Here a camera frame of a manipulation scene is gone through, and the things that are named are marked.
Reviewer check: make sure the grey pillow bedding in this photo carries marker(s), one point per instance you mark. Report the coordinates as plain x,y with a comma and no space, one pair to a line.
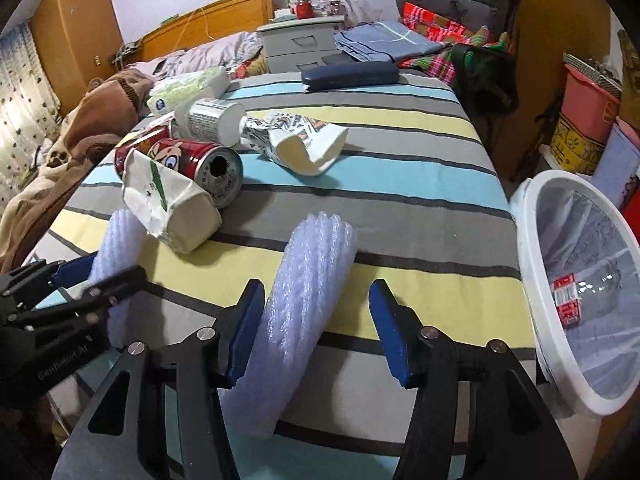
239,54

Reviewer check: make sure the folded blue cloth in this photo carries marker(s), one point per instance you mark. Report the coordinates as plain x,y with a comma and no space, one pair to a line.
385,41

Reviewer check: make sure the grey bedside drawer cabinet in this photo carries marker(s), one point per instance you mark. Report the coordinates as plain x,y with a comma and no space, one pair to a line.
295,45

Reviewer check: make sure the crushed patterned paper cup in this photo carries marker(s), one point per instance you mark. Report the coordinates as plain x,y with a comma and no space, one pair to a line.
304,145

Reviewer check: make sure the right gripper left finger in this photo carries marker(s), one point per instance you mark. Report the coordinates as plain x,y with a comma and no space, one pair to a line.
214,357

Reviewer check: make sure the white milk carton with text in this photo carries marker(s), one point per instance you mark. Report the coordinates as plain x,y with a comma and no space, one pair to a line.
211,120

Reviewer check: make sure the green tissue pack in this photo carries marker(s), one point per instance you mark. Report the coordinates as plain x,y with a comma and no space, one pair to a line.
169,93

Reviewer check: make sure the wooden headboard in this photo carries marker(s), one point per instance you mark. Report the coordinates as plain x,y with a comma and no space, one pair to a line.
216,20

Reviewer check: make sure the red plaid blanket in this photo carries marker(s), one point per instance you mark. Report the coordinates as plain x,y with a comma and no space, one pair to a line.
448,32

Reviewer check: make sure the patterned window curtain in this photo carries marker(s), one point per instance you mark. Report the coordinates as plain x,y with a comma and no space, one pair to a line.
30,109

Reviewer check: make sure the yellow patterned box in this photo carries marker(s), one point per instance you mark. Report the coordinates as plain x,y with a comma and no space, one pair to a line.
573,151

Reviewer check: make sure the orange wooden wardrobe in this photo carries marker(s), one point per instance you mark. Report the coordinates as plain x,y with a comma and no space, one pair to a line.
76,41

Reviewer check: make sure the navy blue glasses case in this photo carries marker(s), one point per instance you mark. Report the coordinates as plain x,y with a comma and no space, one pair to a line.
349,75

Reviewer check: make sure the white foam roll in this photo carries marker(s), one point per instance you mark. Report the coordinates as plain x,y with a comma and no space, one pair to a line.
309,282
117,259

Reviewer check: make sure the brown fleece blanket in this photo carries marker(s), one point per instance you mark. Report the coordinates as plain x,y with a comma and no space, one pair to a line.
101,119

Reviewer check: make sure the red mug on cabinet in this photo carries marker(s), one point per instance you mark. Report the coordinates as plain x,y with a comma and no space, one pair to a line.
304,9

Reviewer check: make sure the red label trash in bin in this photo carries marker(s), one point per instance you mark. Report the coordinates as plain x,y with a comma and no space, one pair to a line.
566,300

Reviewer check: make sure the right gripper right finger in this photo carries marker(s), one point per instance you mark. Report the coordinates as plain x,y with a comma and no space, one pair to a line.
423,358

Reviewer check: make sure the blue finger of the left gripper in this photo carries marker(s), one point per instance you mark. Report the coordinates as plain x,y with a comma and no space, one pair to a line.
67,274

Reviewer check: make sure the red herbal tea can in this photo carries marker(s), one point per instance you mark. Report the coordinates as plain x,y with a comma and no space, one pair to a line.
142,142

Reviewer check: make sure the pink plastic bucket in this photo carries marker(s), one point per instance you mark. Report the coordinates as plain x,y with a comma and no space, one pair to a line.
589,107

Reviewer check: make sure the red cartoon drink can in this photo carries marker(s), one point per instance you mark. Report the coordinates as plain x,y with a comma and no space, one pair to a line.
214,168

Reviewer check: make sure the white trash bin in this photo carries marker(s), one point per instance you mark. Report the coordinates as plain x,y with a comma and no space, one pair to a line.
579,263

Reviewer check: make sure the white crushed paper carton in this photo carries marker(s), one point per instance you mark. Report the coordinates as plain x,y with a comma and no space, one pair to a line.
171,207

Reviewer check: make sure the striped bed sheet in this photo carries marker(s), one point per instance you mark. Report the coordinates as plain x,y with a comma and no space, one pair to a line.
412,200

